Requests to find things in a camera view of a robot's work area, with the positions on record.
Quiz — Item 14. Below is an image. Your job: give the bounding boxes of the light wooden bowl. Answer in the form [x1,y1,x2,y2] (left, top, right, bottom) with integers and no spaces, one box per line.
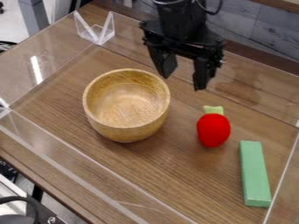
[82,68,171,143]

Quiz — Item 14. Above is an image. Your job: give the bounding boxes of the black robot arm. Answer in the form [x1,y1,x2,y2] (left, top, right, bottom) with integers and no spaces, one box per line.
[139,0,225,90]

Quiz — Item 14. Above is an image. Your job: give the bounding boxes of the black clamp under table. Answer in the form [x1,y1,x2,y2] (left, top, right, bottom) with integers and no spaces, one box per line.
[0,158,69,224]

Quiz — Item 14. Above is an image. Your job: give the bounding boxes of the red plush fruit green leaf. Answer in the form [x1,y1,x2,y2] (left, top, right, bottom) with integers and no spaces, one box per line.
[197,105,231,148]

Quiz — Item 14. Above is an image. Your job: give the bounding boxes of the grey post in background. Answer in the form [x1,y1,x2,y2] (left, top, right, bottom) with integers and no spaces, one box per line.
[18,0,51,36]

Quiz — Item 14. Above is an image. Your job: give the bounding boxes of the clear acrylic corner bracket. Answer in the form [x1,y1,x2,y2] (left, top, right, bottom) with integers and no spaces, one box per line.
[74,10,117,46]

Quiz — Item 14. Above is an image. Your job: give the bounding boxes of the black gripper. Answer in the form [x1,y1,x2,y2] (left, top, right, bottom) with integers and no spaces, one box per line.
[139,20,225,90]

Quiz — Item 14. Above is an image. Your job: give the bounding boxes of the clear acrylic tray walls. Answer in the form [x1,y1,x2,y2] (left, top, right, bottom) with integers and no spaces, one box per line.
[0,5,299,224]

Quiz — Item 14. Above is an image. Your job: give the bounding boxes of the green rectangular block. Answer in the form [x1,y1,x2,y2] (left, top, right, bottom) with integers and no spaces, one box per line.
[239,140,273,207]

